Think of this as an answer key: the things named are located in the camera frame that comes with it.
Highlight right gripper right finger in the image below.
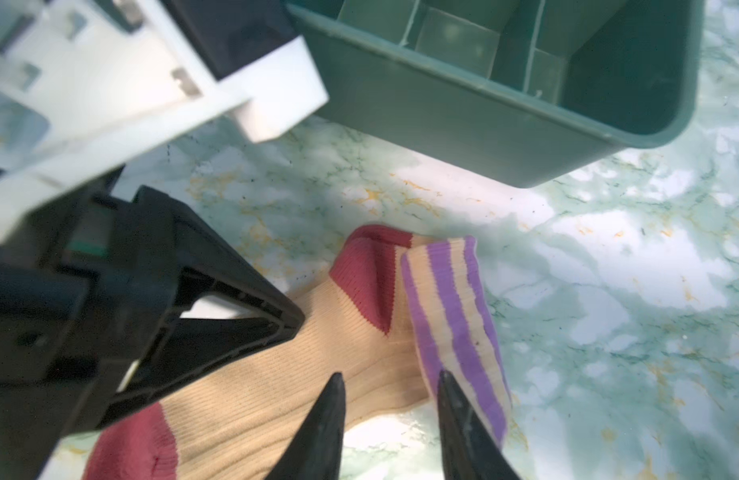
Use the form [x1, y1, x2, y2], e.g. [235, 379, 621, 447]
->
[437, 370, 519, 480]

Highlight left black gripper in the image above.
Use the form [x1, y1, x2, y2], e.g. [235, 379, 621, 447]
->
[0, 173, 304, 479]

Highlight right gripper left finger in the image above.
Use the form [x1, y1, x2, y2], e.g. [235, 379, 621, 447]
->
[266, 372, 346, 480]

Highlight beige purple striped sock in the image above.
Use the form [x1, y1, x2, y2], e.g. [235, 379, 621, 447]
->
[84, 225, 511, 479]

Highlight green plastic organizer tray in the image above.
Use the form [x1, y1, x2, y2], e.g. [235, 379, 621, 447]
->
[287, 1, 705, 188]

